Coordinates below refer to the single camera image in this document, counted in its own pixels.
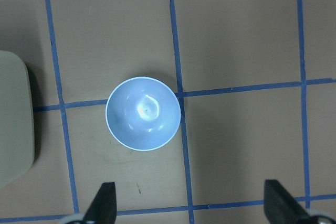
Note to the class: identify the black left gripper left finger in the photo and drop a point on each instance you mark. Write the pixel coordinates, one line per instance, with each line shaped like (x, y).
(103, 208)

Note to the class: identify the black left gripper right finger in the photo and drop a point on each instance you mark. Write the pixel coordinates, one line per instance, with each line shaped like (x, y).
(280, 206)

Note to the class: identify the blue bowl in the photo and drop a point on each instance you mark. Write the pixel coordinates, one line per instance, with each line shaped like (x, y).
(143, 114)

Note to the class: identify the cream silver toaster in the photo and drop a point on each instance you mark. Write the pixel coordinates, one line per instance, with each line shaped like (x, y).
(17, 120)

